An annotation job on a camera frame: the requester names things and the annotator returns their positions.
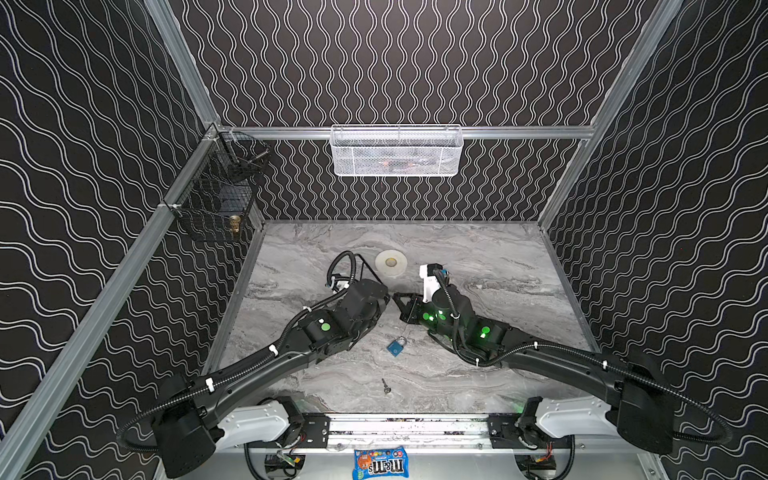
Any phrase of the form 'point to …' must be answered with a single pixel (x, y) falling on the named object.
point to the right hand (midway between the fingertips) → (392, 298)
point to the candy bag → (380, 463)
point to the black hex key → (367, 265)
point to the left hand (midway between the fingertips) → (399, 288)
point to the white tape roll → (391, 263)
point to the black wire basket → (221, 186)
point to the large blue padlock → (395, 347)
